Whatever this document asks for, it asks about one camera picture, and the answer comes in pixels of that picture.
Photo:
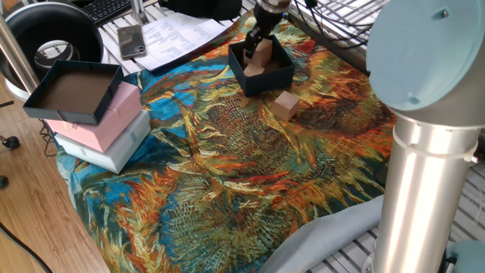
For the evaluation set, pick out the dark blue gift box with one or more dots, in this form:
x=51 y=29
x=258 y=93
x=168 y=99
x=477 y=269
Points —
x=265 y=84

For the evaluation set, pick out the black computer keyboard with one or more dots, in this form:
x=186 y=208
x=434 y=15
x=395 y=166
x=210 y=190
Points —
x=108 y=9

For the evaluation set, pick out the black caster wheel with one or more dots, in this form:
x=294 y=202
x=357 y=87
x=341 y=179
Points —
x=11 y=142
x=3 y=182

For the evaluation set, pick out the pink gift box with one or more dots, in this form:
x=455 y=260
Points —
x=113 y=117

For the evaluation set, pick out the dark smartphone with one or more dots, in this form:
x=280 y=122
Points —
x=131 y=41

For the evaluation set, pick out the light wooden cube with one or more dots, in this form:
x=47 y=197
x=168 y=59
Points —
x=254 y=71
x=286 y=106
x=263 y=53

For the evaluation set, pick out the white gift box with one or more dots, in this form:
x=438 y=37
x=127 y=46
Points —
x=121 y=151

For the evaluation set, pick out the black round bin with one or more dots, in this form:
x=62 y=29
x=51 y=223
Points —
x=76 y=30

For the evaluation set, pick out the silver metal post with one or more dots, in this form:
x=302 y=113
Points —
x=138 y=11

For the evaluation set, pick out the silver metal pole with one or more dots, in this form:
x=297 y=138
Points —
x=15 y=53

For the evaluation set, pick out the dark blue gift box lid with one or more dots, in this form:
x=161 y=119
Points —
x=76 y=91

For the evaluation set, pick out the sunflower painting print cloth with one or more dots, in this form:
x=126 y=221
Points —
x=227 y=151

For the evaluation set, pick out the printed white paper sheet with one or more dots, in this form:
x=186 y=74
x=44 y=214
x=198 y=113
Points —
x=178 y=38

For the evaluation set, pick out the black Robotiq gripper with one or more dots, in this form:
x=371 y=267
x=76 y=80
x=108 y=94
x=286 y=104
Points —
x=269 y=21

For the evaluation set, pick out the silver grey UR5 robot arm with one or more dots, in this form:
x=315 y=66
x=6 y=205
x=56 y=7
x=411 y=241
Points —
x=424 y=212

